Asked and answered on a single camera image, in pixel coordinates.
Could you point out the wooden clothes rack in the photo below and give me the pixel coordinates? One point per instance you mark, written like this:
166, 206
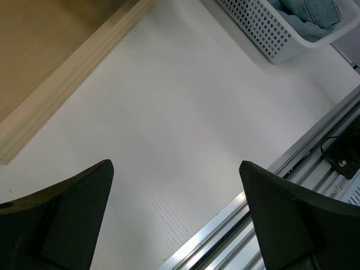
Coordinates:
48, 48

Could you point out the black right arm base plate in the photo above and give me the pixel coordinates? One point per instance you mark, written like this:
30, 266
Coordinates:
342, 152

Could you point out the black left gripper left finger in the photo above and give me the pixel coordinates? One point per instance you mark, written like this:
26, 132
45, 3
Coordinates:
58, 226

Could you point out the white plastic basket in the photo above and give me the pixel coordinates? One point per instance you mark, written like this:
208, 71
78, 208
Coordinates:
274, 36

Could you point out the aluminium mounting rail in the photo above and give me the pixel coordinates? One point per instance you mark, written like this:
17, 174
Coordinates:
229, 240

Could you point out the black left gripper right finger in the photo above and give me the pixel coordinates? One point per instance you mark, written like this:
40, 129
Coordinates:
298, 228

